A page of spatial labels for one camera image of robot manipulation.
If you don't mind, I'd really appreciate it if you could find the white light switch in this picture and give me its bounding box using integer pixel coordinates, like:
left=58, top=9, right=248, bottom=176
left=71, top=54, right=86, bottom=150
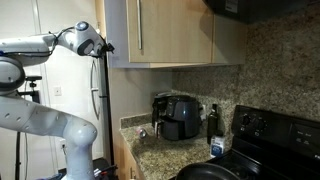
left=53, top=85, right=63, bottom=97

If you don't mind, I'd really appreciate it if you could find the wooden cabinet door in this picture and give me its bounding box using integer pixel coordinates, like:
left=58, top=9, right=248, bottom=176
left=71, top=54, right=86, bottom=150
left=125, top=0, right=215, bottom=65
left=104, top=0, right=129, bottom=69

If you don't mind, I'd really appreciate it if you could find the black air fryer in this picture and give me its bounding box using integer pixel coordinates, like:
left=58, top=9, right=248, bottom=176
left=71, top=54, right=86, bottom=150
left=155, top=94, right=203, bottom=142

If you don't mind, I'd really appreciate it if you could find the dark robot base platform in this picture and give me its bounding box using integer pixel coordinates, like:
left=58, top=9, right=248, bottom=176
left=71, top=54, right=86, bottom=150
left=34, top=157, right=118, bottom=180

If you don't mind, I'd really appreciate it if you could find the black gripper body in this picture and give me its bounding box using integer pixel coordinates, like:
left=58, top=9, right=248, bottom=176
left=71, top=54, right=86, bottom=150
left=99, top=42, right=110, bottom=59

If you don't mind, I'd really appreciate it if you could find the dark glass bottle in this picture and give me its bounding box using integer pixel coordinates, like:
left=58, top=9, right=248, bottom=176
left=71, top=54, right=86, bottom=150
left=206, top=103, right=221, bottom=145

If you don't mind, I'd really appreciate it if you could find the tall wooden side panel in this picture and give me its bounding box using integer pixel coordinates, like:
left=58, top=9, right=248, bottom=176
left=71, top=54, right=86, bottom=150
left=94, top=0, right=173, bottom=168

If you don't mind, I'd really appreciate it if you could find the black electric stove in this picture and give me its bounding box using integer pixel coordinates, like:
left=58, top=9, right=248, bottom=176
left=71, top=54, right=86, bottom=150
left=168, top=104, right=320, bottom=180

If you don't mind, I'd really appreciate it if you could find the metal cabinet door handle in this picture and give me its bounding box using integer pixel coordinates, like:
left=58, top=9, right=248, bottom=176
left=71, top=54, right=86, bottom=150
left=135, top=0, right=143, bottom=51

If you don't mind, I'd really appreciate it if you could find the white backsplash outlet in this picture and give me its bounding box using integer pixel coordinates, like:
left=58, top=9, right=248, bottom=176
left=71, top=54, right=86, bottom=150
left=198, top=104, right=207, bottom=122

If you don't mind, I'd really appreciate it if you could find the curved refrigerator door handle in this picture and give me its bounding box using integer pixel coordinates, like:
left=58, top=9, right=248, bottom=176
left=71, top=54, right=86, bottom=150
left=89, top=59, right=102, bottom=121

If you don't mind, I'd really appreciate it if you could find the wooden base cabinet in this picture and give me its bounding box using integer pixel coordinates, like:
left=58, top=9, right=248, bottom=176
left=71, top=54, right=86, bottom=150
left=113, top=131, right=147, bottom=180

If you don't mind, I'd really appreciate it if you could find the stainless steel refrigerator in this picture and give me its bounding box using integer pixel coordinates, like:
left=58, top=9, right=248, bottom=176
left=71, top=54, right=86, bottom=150
left=89, top=56, right=113, bottom=165

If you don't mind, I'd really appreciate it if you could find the white and blue carton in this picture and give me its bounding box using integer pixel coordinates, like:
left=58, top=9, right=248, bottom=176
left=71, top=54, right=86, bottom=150
left=209, top=130, right=226, bottom=159

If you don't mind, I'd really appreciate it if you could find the black frying pan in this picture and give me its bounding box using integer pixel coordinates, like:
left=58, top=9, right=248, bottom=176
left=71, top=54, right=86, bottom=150
left=175, top=161, right=242, bottom=180

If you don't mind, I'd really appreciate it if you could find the wooden wall cabinet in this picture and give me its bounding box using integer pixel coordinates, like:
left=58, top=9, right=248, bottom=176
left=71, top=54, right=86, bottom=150
left=146, top=0, right=248, bottom=69

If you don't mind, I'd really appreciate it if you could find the range hood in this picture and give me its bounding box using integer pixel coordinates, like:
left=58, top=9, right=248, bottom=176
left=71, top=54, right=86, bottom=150
left=203, top=0, right=320, bottom=25

